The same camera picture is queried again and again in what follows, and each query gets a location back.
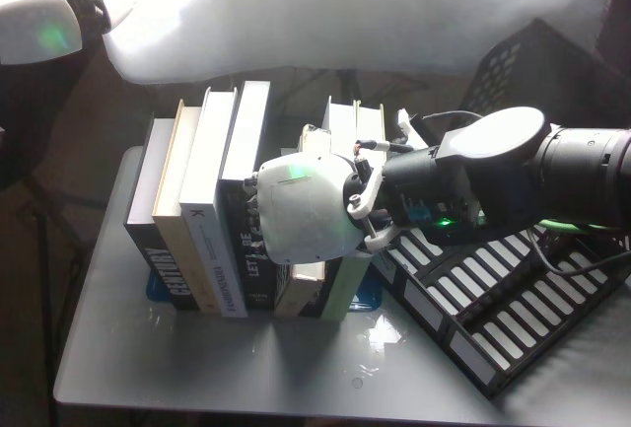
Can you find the blue plastic tray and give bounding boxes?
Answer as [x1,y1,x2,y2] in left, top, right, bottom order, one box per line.
[144,268,385,315]

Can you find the cream book beige spine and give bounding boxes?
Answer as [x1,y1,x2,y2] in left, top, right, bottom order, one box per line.
[151,99,218,314]

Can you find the black Let It Be book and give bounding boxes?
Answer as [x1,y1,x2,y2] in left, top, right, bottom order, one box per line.
[216,80,277,311]

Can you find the black backdrop stand legs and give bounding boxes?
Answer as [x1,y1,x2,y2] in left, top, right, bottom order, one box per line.
[275,69,430,117]

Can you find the black tripod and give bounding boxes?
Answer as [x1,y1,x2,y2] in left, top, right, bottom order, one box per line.
[27,170,85,427]

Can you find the white cloth backdrop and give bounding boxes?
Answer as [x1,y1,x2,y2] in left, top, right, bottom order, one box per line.
[103,0,612,86]

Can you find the black mesh file rack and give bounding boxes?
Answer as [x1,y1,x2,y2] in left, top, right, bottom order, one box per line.
[372,17,631,401]

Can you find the black Century book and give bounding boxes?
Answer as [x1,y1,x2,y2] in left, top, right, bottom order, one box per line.
[122,117,193,311]

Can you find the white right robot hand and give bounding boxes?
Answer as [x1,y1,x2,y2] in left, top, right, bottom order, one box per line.
[241,152,370,266]

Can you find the green book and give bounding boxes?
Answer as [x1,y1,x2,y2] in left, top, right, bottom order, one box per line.
[322,99,388,323]

